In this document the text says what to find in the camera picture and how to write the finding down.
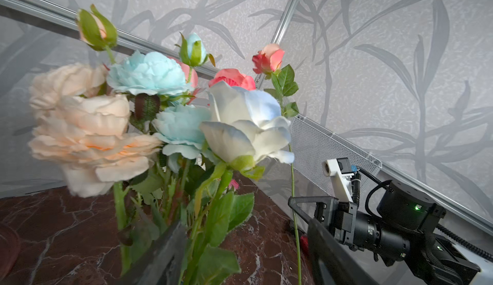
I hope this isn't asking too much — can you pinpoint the white wire basket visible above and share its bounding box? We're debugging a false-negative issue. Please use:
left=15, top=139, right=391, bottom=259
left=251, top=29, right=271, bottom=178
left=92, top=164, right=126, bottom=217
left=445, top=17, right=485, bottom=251
left=290, top=115, right=382, bottom=196

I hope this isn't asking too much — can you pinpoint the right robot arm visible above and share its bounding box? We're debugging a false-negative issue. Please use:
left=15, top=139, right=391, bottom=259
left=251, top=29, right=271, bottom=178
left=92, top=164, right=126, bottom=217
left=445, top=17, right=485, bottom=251
left=288, top=168, right=492, bottom=284

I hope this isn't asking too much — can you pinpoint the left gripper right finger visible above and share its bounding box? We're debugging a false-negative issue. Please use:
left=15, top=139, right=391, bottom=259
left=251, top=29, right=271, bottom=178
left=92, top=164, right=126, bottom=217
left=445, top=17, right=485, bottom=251
left=308, top=219, right=377, bottom=285

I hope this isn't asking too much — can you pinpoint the coral pink rose stem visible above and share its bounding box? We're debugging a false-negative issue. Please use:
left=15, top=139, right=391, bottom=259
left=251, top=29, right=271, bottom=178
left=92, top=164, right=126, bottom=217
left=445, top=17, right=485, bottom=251
left=208, top=69, right=256, bottom=90

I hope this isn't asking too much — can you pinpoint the white blue rose stem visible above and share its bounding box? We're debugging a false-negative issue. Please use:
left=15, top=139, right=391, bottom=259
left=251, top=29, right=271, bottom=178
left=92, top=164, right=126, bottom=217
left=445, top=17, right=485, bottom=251
left=180, top=80, right=295, bottom=285

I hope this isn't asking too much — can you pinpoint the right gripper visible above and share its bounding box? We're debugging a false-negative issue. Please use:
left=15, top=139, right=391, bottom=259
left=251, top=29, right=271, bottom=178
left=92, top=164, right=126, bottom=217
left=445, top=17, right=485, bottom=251
left=288, top=196, right=358, bottom=246

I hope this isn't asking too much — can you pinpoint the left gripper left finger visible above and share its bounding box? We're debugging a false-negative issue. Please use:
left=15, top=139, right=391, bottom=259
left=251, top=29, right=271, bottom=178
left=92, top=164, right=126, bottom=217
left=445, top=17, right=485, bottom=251
left=117, top=223, right=187, bottom=285

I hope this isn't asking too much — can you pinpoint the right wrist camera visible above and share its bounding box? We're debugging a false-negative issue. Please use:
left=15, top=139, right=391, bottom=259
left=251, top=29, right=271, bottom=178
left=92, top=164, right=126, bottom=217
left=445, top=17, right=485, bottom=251
left=322, top=157, right=356, bottom=202

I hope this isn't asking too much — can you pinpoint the red pink rose stem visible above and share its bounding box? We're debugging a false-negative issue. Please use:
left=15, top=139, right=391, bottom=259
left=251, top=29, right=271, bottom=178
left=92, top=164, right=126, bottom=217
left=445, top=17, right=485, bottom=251
left=252, top=43, right=302, bottom=284

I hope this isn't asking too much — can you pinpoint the pile of artificial flowers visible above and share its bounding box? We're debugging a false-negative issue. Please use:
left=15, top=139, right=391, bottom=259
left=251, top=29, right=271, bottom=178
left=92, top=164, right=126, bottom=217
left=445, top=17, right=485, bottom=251
left=228, top=179, right=239, bottom=191

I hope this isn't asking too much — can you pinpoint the light blue flower stem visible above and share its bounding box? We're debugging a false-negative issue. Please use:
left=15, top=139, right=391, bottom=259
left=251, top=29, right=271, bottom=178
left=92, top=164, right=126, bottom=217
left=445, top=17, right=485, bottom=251
left=106, top=51, right=219, bottom=173

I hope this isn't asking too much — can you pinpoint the peach flower stem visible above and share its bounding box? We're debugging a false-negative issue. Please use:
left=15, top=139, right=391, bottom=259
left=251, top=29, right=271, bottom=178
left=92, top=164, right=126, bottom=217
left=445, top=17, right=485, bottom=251
left=28, top=4, right=163, bottom=274

